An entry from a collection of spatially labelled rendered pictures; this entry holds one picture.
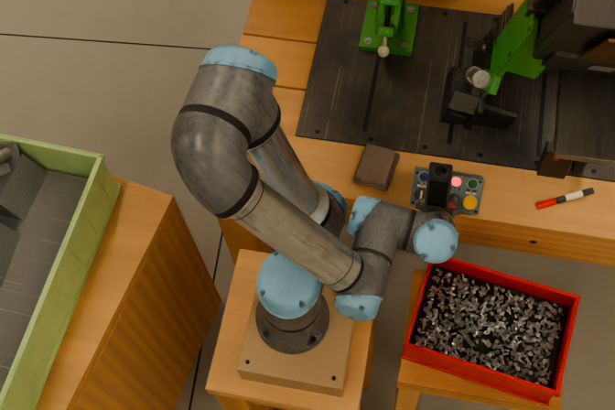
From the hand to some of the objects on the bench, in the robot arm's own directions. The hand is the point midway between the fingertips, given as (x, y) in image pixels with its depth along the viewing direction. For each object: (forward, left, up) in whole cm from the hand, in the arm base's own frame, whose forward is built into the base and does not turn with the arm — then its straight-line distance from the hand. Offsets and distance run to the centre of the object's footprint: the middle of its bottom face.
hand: (437, 199), depth 175 cm
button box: (+5, -2, -8) cm, 10 cm away
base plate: (+33, -23, -6) cm, 41 cm away
